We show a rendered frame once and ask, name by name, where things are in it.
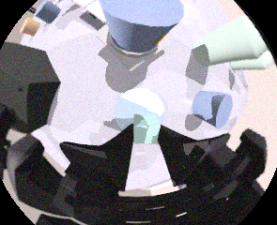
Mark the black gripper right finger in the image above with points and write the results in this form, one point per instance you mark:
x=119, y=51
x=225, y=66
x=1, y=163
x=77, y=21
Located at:
x=182, y=155

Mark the tan cylinder with cream top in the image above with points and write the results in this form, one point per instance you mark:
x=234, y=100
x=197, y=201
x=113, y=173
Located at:
x=30, y=27

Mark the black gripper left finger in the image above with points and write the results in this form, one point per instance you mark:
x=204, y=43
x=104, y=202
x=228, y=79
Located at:
x=113, y=157

